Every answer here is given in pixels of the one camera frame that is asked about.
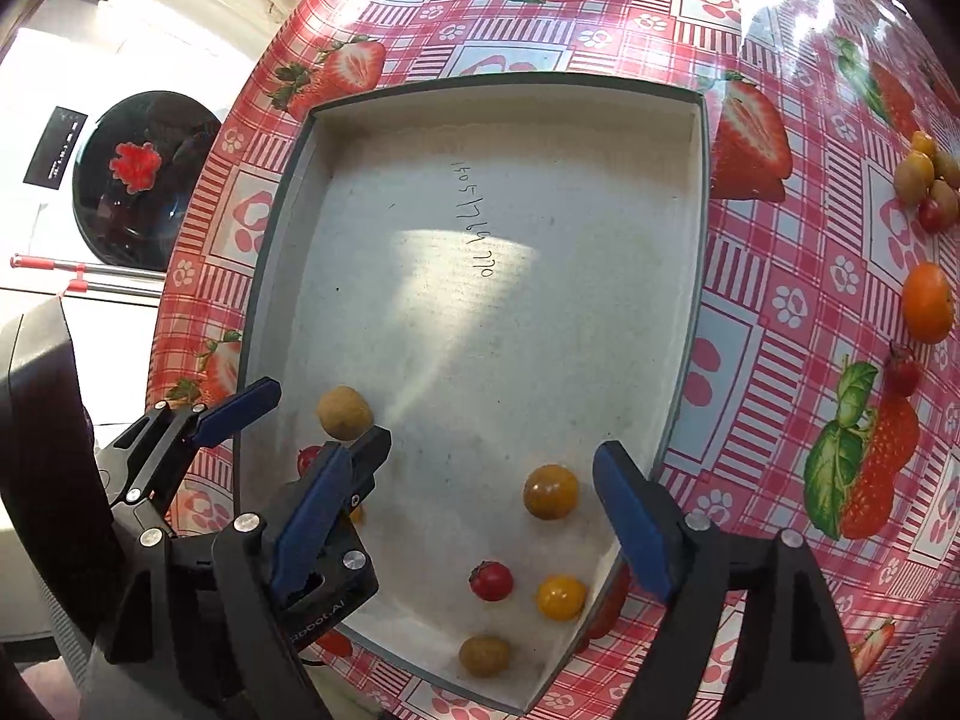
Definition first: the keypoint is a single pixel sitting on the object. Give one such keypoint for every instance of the white washing machine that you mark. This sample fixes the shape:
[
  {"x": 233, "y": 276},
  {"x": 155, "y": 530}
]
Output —
[{"x": 150, "y": 217}]

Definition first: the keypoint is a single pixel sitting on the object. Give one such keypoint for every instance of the yellow cherry tomato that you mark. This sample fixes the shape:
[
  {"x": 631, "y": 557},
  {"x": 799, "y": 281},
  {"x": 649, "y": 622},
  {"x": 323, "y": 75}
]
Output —
[{"x": 561, "y": 597}]

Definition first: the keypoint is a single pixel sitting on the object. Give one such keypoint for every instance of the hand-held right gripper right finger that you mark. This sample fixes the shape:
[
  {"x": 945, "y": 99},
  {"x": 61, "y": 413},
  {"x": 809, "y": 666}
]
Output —
[{"x": 634, "y": 525}]

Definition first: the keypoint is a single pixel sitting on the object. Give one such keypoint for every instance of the small orange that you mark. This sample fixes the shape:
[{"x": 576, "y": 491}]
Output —
[{"x": 928, "y": 301}]

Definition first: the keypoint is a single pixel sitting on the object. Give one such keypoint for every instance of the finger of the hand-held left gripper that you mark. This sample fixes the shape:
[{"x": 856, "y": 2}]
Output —
[
  {"x": 244, "y": 406},
  {"x": 371, "y": 457}
]

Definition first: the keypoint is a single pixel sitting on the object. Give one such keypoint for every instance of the red cherry tomato with stem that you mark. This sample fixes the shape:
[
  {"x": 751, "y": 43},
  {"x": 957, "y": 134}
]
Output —
[{"x": 491, "y": 581}]

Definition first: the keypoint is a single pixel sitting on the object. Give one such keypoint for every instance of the grey shallow tray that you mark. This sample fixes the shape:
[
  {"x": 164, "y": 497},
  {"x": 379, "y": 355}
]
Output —
[{"x": 487, "y": 277}]

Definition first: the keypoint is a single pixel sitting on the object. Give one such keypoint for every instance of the yellow-brown cherry tomato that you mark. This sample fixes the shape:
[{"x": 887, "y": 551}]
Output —
[{"x": 551, "y": 491}]

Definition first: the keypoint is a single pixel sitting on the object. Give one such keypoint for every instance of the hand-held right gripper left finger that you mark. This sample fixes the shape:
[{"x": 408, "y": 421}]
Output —
[{"x": 307, "y": 525}]

